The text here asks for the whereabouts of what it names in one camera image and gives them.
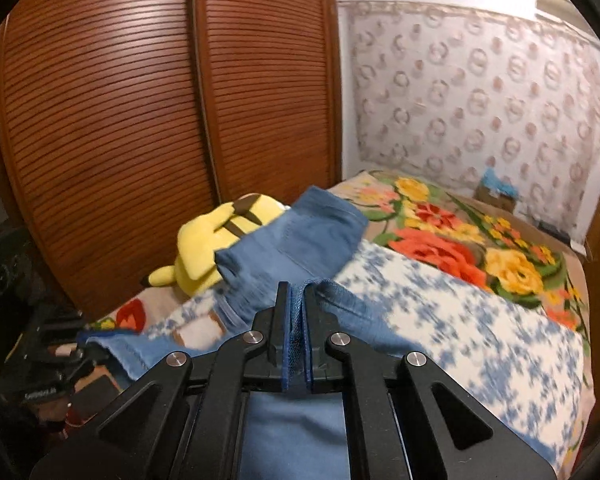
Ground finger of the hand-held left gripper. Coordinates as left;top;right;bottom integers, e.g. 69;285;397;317
32;310;93;363

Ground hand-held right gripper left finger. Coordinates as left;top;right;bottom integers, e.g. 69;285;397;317
27;281;293;480

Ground cardboard box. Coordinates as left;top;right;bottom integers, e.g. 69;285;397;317
474;185;518;215

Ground circle patterned wall curtain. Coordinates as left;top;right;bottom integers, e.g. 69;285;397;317
347;0;600;241

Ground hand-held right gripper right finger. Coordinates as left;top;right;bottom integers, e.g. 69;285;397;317
302;283;558;480

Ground blue denim pants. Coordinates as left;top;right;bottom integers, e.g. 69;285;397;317
77;185;398;480

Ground flower printed blanket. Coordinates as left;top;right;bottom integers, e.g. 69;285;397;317
87;170;590;391

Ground light blue cloth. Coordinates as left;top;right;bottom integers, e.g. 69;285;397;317
481;167;522;197

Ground wooden louvered wardrobe door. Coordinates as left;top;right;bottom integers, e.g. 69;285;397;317
190;0;345;211
0;0;218;322

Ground blue floral white sheet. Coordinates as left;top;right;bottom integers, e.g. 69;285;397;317
145;247;592;466

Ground yellow plush toy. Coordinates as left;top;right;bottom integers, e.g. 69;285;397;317
147;192;285;295

